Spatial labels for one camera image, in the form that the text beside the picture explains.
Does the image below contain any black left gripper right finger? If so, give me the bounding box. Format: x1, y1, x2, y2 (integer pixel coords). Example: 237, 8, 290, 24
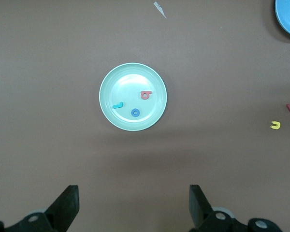
188, 185, 248, 232

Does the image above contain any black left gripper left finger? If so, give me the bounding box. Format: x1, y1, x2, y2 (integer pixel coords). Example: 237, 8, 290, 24
2, 185, 80, 232

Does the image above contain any light green round plate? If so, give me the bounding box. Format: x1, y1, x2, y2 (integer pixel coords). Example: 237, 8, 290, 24
99, 62, 168, 132

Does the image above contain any white paper scrap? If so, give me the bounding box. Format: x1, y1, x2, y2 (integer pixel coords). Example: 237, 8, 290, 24
153, 1, 167, 19

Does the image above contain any blue round plate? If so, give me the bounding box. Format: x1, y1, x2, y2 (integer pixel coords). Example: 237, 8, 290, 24
274, 0, 290, 39

